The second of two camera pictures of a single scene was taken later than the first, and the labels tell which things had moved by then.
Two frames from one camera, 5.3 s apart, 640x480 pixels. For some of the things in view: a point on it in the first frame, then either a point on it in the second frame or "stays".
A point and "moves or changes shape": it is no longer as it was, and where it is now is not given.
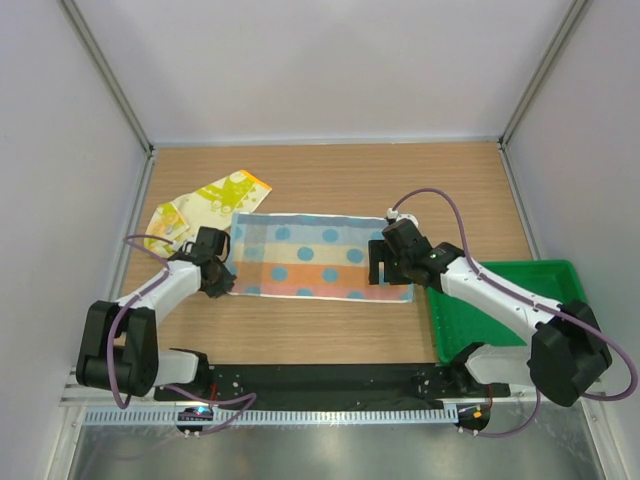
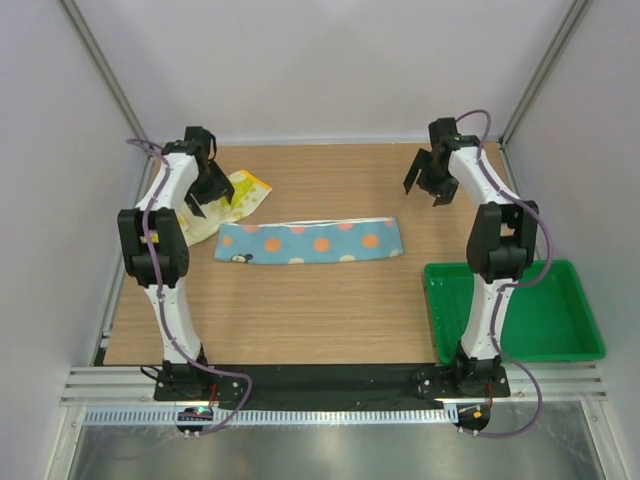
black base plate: (330, 386) stays
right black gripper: (379, 252) to (444, 191)
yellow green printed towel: (212, 205) stays
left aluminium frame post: (108, 77) stays
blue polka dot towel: (308, 256) moves or changes shape
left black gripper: (224, 284) to (221, 188)
